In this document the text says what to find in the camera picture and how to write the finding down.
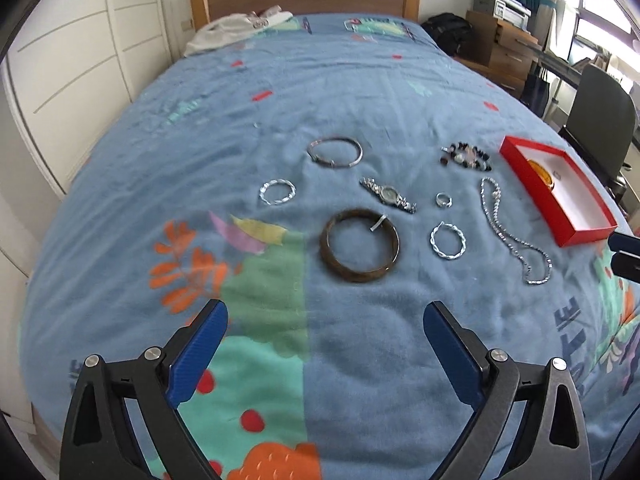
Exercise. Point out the white printer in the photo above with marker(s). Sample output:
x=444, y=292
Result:
x=502, y=7

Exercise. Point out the grey office chair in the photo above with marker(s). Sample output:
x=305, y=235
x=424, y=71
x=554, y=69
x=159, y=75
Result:
x=602, y=120

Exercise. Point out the red jewelry box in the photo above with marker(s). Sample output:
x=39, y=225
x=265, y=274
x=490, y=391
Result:
x=590, y=233

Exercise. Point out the amber bangle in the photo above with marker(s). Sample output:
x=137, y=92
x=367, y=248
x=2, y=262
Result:
x=543, y=170

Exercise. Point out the thin silver bangle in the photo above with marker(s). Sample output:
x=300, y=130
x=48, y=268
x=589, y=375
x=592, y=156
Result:
x=359, y=156

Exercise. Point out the dark brown bangle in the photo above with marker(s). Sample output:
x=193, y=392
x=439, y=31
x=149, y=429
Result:
x=327, y=256

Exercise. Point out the grey desk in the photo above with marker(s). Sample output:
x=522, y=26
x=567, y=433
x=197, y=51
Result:
x=560, y=62

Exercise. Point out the black backpack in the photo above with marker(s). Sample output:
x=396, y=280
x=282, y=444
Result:
x=447, y=32

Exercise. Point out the blue printed blanket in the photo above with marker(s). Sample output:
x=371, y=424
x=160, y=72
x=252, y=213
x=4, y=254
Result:
x=350, y=85

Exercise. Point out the dark blue bag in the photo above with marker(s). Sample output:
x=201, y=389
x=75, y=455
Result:
x=536, y=92

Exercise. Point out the white wardrobe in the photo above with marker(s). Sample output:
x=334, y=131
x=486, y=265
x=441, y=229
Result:
x=75, y=60

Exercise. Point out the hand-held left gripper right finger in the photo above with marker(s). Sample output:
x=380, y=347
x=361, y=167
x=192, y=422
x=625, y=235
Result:
x=452, y=355

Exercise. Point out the window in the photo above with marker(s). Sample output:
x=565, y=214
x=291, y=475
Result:
x=600, y=10

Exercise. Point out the wooden drawer unit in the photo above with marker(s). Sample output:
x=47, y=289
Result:
x=510, y=55

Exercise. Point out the silver wristwatch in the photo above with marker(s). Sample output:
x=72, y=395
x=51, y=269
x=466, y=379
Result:
x=389, y=194

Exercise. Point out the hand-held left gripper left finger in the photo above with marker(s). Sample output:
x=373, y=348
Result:
x=197, y=355

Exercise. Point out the white pillow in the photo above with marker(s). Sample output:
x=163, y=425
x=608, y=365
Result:
x=225, y=32

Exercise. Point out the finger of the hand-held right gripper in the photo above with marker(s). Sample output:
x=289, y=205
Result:
x=628, y=263
x=626, y=241

